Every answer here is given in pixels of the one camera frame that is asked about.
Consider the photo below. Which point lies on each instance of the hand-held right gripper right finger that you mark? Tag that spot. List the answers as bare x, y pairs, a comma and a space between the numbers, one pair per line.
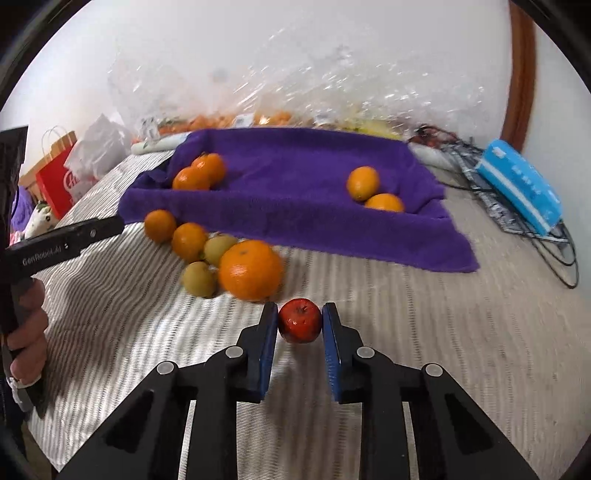
331, 355

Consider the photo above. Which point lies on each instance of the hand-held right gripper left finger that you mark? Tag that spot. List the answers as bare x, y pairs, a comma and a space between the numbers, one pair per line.
263, 355

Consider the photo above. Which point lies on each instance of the person's left hand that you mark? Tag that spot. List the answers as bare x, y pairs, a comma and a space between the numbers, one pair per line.
32, 323

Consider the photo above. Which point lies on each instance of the purple towel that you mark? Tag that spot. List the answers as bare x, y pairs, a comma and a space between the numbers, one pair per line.
295, 184

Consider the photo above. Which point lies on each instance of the white plastic bag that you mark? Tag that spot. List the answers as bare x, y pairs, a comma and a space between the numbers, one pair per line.
99, 147

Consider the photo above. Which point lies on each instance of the large orange with green stem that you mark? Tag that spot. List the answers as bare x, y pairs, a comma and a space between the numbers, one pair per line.
212, 168

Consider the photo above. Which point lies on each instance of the red paper bag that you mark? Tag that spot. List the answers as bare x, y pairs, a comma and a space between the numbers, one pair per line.
55, 184

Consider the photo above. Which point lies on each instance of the clear bag of yellow fruit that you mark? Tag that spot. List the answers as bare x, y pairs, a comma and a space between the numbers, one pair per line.
369, 125

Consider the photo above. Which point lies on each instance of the white spotted plush toy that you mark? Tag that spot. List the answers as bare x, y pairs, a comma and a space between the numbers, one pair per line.
39, 219

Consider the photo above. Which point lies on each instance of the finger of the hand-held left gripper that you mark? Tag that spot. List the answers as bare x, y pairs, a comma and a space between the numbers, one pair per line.
106, 229

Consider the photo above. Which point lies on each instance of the blue tissue pack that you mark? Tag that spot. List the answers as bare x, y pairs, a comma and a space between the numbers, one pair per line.
517, 184

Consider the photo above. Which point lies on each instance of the clear bag of oranges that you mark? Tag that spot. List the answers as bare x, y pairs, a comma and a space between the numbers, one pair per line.
272, 117
203, 122

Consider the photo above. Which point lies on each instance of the black white patterned pouch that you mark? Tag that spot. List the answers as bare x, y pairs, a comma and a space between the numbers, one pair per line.
496, 207

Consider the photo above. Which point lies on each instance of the small green round fruit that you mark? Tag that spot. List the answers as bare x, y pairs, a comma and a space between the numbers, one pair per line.
199, 279
220, 249

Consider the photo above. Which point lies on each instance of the small yellowish orange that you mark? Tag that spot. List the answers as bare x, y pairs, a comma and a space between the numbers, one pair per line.
363, 183

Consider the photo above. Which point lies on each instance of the brown wooden door frame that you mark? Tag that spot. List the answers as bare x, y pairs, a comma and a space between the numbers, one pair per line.
524, 69

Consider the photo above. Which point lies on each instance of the small red apple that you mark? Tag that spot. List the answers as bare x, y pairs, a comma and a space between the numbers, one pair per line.
299, 320

